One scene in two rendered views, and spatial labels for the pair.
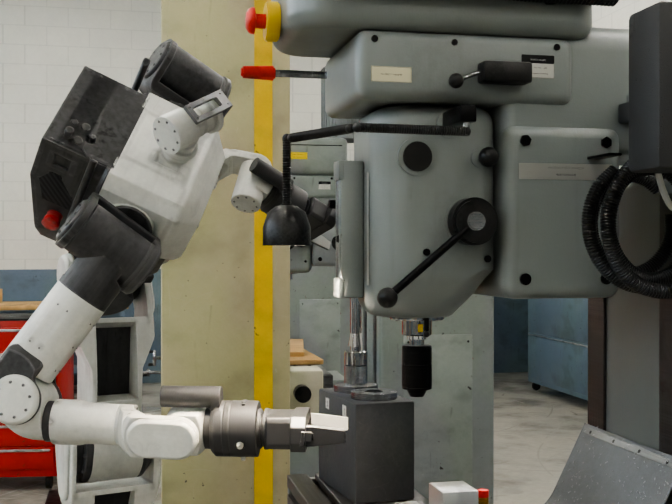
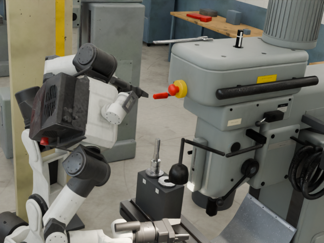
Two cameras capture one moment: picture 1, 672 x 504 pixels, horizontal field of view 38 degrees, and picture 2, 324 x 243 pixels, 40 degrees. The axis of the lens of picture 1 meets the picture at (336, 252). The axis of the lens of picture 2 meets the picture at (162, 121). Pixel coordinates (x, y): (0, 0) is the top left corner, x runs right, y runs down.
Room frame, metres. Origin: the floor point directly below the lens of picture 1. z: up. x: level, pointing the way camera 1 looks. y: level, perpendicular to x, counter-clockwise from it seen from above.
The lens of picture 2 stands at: (0.20, 0.68, 2.25)
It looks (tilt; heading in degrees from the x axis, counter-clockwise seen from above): 24 degrees down; 338
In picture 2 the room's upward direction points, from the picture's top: 6 degrees clockwise
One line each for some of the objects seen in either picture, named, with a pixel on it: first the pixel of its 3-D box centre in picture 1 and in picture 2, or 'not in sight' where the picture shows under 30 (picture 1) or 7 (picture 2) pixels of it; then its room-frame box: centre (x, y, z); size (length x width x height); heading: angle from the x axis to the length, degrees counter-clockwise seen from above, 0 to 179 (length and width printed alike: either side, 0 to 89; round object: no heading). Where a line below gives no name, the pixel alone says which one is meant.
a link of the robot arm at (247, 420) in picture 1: (270, 430); (155, 232); (1.54, 0.10, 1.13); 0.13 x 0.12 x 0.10; 177
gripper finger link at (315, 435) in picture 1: (325, 436); (182, 238); (1.48, 0.02, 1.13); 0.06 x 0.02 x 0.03; 87
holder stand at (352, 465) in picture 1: (364, 438); (159, 194); (1.93, -0.06, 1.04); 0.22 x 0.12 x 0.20; 19
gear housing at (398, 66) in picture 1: (442, 80); (237, 101); (1.54, -0.17, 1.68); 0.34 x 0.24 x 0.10; 102
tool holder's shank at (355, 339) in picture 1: (355, 323); (156, 149); (1.98, -0.04, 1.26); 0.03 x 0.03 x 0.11
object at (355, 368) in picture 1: (355, 370); (155, 166); (1.98, -0.04, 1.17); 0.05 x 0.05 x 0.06
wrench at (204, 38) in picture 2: not in sight; (182, 40); (1.60, 0.05, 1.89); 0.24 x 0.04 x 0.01; 105
